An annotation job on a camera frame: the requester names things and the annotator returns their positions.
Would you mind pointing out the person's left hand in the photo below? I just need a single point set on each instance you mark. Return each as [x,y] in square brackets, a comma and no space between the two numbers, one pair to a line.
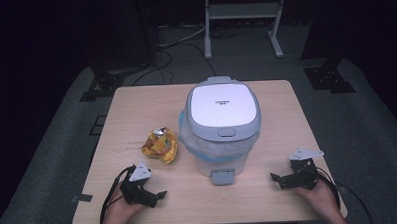
[121,209]

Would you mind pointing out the black stand base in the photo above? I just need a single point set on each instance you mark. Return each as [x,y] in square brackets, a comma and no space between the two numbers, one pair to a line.
[328,77]
[102,85]

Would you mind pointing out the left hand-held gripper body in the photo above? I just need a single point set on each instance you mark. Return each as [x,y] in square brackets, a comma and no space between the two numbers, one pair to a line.
[137,190]

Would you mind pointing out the dark floor socket panel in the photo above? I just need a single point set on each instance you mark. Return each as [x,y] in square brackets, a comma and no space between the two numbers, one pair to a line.
[98,125]

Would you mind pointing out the translucent bin liner bag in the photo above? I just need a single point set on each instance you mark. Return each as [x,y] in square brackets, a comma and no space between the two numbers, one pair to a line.
[217,148]

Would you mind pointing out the person's right hand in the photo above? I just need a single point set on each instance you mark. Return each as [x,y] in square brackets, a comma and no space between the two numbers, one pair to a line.
[319,199]

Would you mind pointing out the grey tape strip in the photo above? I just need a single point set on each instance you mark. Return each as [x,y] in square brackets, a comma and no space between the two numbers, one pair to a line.
[82,197]

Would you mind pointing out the white metal stand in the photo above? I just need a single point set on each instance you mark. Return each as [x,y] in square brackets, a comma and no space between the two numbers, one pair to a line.
[243,10]

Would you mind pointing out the yellow snack wrapper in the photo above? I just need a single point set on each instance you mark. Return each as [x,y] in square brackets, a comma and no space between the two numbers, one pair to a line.
[159,145]

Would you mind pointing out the white pedal bin grey lid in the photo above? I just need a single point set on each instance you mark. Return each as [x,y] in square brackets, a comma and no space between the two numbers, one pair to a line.
[224,104]

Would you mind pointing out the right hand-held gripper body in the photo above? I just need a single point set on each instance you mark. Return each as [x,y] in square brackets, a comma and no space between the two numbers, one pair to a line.
[302,178]

